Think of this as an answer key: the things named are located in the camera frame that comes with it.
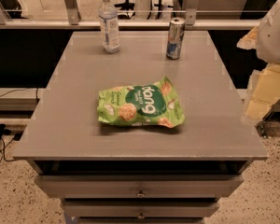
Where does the grey drawer cabinet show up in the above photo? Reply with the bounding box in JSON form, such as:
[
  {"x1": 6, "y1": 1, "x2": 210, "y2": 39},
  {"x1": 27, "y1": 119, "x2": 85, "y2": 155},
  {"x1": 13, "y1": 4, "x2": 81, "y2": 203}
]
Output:
[{"x1": 14, "y1": 32, "x2": 267, "y2": 224}]

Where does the clear plastic water bottle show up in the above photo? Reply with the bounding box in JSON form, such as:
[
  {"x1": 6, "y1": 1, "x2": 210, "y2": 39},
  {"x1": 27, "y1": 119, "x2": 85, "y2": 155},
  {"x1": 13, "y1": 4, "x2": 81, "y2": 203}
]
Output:
[{"x1": 98, "y1": 0, "x2": 120, "y2": 53}]

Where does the grey drawer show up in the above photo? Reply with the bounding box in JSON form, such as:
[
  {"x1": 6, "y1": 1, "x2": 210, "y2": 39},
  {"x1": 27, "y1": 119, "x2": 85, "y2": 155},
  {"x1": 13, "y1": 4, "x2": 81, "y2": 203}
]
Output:
[
  {"x1": 62, "y1": 199, "x2": 219, "y2": 218},
  {"x1": 35, "y1": 175, "x2": 244, "y2": 199}
]

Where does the upper grey drawer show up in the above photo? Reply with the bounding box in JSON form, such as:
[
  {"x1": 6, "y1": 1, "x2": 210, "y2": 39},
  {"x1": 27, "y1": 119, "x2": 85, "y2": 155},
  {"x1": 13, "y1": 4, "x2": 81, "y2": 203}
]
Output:
[{"x1": 35, "y1": 175, "x2": 244, "y2": 199}]

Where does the drawer knob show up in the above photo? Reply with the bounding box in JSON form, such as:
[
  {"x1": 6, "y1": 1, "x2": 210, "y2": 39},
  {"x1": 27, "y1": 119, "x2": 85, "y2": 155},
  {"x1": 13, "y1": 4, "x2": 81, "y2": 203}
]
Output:
[
  {"x1": 136, "y1": 189, "x2": 146, "y2": 198},
  {"x1": 137, "y1": 212, "x2": 146, "y2": 219}
]

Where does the upper drawer knob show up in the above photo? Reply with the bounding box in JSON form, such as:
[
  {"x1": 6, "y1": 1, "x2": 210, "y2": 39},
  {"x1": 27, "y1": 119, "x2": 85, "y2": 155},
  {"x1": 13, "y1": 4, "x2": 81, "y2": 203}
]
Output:
[{"x1": 136, "y1": 189, "x2": 146, "y2": 198}]

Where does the lower grey drawer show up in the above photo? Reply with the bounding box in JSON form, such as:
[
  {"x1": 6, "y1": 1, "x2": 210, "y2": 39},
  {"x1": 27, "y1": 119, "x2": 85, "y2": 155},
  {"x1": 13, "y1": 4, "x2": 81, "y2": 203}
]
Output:
[{"x1": 62, "y1": 199, "x2": 219, "y2": 218}]

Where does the metal railing frame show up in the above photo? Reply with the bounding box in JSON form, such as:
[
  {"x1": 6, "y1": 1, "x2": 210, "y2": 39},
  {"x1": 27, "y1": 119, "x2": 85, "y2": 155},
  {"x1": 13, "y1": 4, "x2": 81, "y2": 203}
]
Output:
[{"x1": 0, "y1": 0, "x2": 260, "y2": 30}]

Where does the green rice chip bag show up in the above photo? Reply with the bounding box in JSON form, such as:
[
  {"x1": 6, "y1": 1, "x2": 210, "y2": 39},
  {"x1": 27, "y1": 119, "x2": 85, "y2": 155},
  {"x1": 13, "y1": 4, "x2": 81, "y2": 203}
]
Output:
[{"x1": 97, "y1": 77, "x2": 185, "y2": 128}]

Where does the lower drawer knob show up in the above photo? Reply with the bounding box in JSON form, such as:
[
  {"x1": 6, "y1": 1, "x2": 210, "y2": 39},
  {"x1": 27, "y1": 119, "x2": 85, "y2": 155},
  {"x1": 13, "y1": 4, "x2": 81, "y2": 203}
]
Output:
[{"x1": 137, "y1": 212, "x2": 146, "y2": 219}]

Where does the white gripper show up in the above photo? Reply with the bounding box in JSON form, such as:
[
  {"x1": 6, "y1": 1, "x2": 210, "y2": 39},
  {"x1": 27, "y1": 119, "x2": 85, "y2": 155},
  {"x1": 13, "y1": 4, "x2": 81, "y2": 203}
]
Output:
[{"x1": 236, "y1": 0, "x2": 280, "y2": 122}]

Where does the silver blue drink can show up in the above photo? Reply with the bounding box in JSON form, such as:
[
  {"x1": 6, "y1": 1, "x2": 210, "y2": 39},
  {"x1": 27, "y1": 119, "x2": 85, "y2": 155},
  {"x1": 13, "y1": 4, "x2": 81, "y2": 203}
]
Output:
[{"x1": 166, "y1": 17, "x2": 185, "y2": 60}]

